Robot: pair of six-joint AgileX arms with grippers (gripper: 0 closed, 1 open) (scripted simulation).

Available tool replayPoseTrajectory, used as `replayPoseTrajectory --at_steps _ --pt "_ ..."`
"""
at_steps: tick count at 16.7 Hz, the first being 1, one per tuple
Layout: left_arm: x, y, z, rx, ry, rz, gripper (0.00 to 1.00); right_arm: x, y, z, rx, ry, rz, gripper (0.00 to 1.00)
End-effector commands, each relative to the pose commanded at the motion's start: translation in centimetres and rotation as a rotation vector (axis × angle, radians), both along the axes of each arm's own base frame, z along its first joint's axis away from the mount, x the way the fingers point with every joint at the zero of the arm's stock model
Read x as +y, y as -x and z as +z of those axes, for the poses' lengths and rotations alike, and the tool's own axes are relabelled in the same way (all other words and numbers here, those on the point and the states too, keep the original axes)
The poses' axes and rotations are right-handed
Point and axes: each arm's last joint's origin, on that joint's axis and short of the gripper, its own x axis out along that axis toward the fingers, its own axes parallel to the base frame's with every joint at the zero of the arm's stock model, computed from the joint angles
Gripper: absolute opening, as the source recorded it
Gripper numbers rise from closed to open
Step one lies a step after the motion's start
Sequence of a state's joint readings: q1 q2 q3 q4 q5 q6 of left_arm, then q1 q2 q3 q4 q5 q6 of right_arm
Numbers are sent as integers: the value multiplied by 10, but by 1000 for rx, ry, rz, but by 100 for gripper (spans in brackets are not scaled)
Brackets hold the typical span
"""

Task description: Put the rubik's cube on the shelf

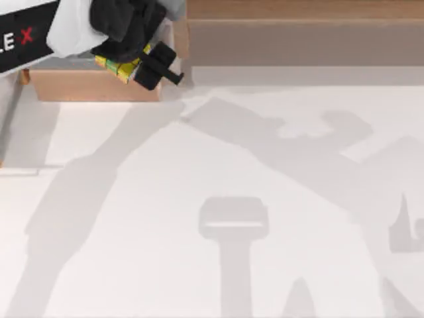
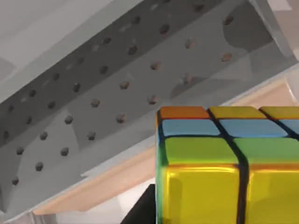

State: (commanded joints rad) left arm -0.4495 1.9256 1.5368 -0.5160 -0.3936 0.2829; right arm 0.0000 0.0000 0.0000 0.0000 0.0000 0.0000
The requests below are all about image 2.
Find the multicoloured puzzle cube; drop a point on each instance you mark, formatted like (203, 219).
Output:
(224, 168)

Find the grey pierced drawer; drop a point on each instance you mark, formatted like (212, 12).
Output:
(130, 79)

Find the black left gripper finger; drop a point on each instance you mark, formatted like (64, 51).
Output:
(145, 207)

